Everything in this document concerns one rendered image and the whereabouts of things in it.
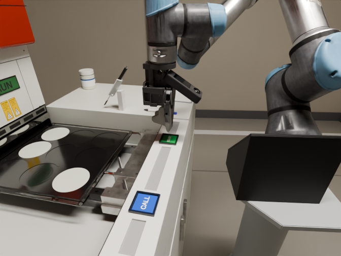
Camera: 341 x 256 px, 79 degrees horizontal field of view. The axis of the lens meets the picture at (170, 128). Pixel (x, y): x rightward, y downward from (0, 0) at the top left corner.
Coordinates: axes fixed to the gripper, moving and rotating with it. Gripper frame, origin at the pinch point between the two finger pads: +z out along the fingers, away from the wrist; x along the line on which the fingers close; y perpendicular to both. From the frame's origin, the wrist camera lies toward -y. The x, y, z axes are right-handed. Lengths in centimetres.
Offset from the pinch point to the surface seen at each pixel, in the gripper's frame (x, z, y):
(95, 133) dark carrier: -8.3, 10.6, 32.1
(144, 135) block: -10.8, 10.7, 12.6
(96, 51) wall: -193, 12, 132
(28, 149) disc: 6, 11, 50
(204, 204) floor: -59, 101, -16
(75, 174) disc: 14.9, 10.7, 25.9
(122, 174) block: 12.8, 9.8, 11.8
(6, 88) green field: -1, -9, 58
